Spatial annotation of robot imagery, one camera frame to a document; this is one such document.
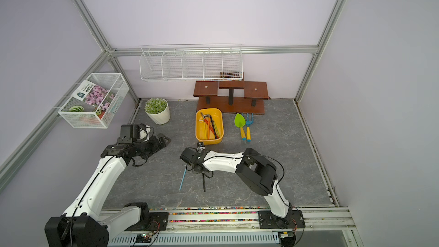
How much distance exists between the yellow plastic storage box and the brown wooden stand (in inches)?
0.8

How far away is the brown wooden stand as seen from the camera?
1016 mm

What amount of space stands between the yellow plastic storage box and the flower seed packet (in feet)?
1.48

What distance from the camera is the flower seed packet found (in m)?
0.73

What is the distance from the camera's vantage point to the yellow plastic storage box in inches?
39.1

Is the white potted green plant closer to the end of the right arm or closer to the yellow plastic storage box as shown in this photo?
the yellow plastic storage box

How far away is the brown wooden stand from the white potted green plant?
8.0 inches

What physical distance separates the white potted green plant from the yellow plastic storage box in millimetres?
191

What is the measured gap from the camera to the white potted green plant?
1.01 metres

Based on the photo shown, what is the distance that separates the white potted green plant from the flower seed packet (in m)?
0.24
